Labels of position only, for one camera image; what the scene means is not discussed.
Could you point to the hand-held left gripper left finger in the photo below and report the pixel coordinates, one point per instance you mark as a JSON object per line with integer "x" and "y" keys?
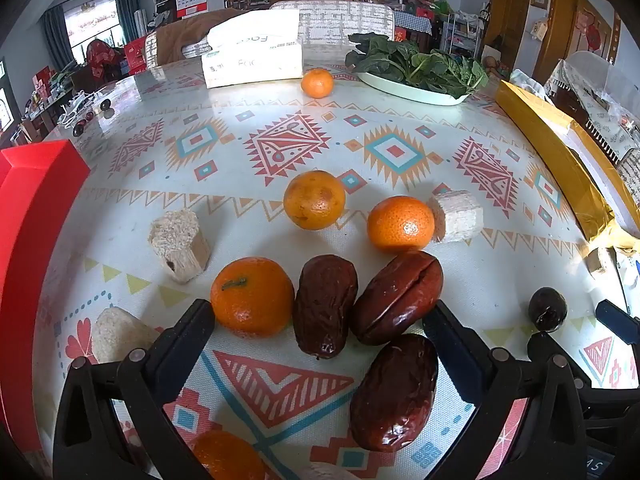
{"x": 199, "y": 316}

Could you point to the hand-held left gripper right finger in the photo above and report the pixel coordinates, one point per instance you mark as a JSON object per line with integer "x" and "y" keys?
{"x": 450, "y": 345}

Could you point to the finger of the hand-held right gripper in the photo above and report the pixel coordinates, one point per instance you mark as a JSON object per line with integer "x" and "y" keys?
{"x": 617, "y": 316}
{"x": 600, "y": 400}

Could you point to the orange mandarin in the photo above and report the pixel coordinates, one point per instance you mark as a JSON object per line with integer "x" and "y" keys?
{"x": 227, "y": 457}
{"x": 401, "y": 223}
{"x": 314, "y": 200}
{"x": 317, "y": 83}
{"x": 252, "y": 296}

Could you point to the small dark plum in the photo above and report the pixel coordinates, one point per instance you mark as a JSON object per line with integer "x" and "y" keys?
{"x": 547, "y": 308}

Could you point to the smooth dark red date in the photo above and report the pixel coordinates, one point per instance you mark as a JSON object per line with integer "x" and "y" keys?
{"x": 396, "y": 297}

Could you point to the large dark red date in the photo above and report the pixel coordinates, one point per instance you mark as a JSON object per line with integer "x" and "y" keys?
{"x": 395, "y": 392}

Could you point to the wrinkled dark red date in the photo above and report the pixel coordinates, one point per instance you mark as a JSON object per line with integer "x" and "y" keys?
{"x": 325, "y": 306}

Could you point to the red cardboard box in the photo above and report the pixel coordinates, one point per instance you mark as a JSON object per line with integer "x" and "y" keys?
{"x": 35, "y": 240}

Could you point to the golden gift box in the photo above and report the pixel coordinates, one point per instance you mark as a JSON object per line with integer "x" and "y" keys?
{"x": 540, "y": 130}

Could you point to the white lace covered furniture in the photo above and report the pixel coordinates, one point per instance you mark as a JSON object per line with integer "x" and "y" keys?
{"x": 595, "y": 100}

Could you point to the white plastic wrapper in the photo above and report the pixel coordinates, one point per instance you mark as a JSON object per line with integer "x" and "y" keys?
{"x": 75, "y": 104}

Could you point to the white oval plate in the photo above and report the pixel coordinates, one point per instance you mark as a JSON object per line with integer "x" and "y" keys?
{"x": 425, "y": 96}

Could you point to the white tissue box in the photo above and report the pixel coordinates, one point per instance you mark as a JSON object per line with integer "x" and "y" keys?
{"x": 255, "y": 60}

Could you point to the red gift box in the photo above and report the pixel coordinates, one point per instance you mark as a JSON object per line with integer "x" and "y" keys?
{"x": 136, "y": 57}

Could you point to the red cloth covered chair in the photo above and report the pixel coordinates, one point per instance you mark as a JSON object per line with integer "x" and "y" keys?
{"x": 102, "y": 57}

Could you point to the brown chair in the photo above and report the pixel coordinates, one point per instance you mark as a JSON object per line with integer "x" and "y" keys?
{"x": 190, "y": 35}

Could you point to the white plate of greens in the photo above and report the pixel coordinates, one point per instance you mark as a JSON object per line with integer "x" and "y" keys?
{"x": 400, "y": 60}

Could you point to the wooden door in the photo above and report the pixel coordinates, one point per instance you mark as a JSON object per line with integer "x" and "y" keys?
{"x": 565, "y": 25}
{"x": 507, "y": 10}

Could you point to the blue curtain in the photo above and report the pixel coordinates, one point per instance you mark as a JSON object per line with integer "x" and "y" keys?
{"x": 126, "y": 7}
{"x": 55, "y": 35}

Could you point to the white patterned chair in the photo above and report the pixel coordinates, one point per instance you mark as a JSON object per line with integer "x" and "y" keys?
{"x": 345, "y": 22}

